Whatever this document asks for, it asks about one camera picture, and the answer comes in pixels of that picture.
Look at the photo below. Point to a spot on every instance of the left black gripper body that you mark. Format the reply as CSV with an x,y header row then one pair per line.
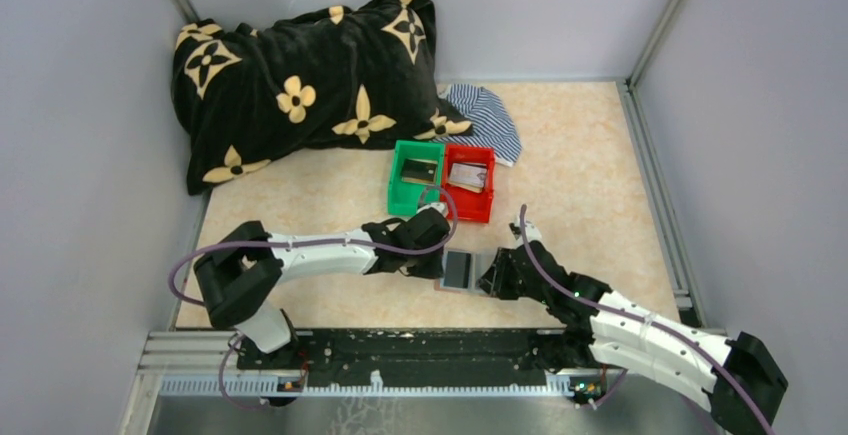
x,y
426,265

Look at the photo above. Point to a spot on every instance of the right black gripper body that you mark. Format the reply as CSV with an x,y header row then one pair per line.
x,y
508,283

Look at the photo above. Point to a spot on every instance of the black VIP card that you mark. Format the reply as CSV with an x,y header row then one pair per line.
x,y
419,171

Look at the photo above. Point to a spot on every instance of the pink leather card holder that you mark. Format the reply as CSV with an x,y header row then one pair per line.
x,y
482,262

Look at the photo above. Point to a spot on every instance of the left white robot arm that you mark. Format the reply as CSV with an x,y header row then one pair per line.
x,y
236,276

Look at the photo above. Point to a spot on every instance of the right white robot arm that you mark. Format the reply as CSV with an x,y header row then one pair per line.
x,y
736,381

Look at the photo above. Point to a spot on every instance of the silver VIP card stack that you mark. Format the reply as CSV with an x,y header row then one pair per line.
x,y
470,177

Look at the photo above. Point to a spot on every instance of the green plastic bin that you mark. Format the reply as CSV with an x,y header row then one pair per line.
x,y
403,198

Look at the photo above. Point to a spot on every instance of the red plastic bin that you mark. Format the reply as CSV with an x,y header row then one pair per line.
x,y
472,207

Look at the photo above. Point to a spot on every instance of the blue striped cloth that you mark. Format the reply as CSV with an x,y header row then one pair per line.
x,y
492,126

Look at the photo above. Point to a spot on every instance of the black floral blanket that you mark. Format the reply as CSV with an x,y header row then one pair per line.
x,y
338,77

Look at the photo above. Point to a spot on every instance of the white toothed cable rail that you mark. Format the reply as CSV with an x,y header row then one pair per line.
x,y
270,386

